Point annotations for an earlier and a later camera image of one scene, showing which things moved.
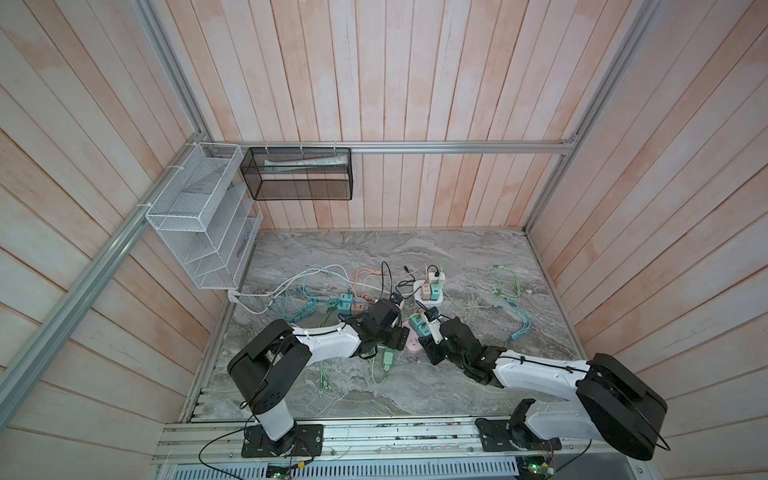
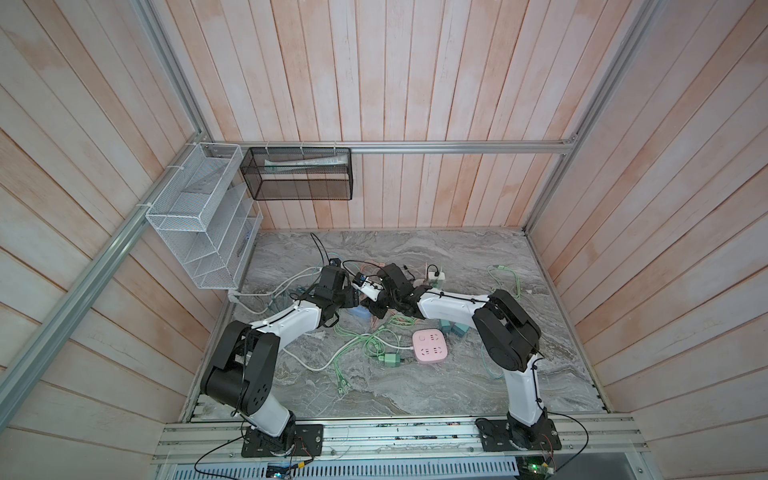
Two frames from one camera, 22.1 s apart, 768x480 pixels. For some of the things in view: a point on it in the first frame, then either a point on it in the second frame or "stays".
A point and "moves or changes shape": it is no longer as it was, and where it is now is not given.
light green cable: [323, 379] to [345, 339]
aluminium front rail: [369, 440] stays
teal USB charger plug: [421, 327] moves or changes shape
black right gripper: [431, 353] to [374, 307]
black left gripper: [398, 339] to [351, 297]
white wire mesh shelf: [205, 217] stays
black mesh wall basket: [299, 173] stays
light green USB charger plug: [387, 360] moves or changes shape
